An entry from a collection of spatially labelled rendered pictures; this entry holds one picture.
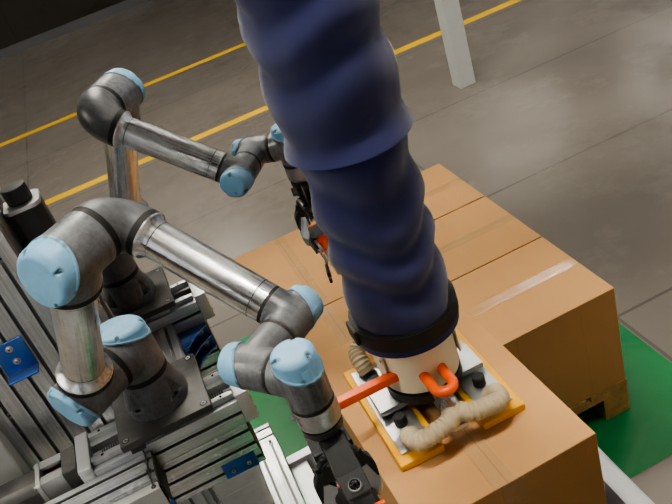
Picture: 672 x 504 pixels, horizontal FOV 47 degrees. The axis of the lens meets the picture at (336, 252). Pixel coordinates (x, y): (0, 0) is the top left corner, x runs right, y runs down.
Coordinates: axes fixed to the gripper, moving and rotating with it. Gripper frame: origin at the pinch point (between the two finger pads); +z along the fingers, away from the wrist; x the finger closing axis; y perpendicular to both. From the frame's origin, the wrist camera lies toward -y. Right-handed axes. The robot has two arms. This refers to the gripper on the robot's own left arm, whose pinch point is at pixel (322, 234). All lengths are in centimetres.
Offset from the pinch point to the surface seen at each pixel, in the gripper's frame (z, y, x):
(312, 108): -63, 70, -6
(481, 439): 13, 79, 3
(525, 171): 108, -155, 142
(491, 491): 13, 91, -1
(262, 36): -75, 65, -9
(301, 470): 48, 29, -33
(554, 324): 56, 14, 56
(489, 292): 54, -11, 48
